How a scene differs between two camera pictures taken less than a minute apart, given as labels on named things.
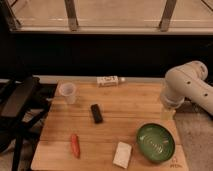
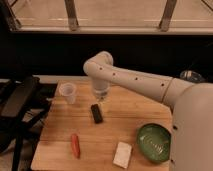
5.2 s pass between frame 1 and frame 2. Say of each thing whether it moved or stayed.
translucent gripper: moved
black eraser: stayed
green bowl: stayed
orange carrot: stayed
